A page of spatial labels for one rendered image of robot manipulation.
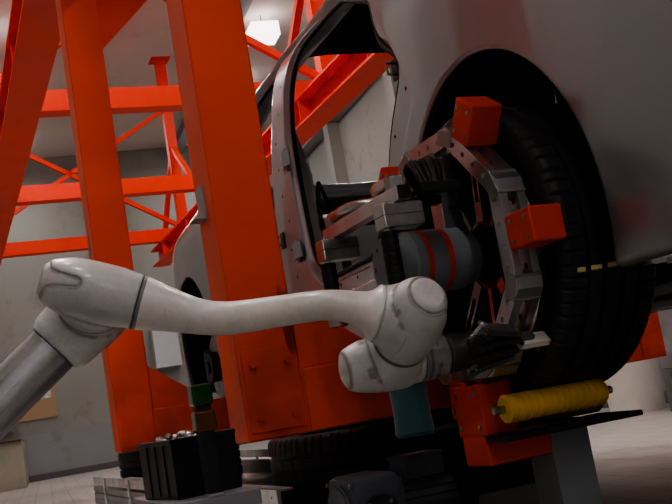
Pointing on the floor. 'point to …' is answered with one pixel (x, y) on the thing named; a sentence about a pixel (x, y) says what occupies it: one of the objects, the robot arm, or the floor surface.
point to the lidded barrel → (637, 387)
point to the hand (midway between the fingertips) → (532, 340)
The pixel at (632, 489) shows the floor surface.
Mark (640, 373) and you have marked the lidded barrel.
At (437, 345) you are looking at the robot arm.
